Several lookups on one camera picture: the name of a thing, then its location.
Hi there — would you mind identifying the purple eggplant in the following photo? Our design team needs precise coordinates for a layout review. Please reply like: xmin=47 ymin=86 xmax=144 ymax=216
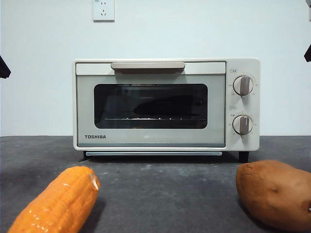
xmin=133 ymin=97 xmax=204 ymax=117

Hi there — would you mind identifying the oven door with beige handle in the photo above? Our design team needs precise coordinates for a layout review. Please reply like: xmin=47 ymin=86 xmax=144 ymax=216
xmin=75 ymin=62 xmax=226 ymax=148

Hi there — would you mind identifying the cream Toshiba toaster oven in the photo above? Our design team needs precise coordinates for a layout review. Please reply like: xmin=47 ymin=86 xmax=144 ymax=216
xmin=72 ymin=57 xmax=261 ymax=163

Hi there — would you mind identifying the oven temperature knob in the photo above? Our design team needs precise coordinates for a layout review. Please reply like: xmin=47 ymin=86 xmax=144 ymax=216
xmin=232 ymin=75 xmax=255 ymax=96

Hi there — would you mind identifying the oven timer knob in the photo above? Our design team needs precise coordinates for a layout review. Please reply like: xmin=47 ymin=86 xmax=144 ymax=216
xmin=232 ymin=115 xmax=253 ymax=135

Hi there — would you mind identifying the silver oven crumb tray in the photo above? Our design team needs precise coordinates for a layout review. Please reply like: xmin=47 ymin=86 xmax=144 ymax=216
xmin=85 ymin=151 xmax=223 ymax=156

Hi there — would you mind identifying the orange corn cob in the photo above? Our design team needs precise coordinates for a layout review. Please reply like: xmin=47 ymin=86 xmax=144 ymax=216
xmin=6 ymin=166 xmax=101 ymax=233

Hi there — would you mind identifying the brown sweet potato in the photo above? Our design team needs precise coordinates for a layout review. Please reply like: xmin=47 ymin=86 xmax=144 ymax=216
xmin=235 ymin=159 xmax=311 ymax=231

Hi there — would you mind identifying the white wall socket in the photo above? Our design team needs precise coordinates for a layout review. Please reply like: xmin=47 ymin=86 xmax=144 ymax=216
xmin=92 ymin=0 xmax=115 ymax=23

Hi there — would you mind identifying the oven wire rack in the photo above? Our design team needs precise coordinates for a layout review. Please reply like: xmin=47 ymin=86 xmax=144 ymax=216
xmin=104 ymin=117 xmax=195 ymax=121

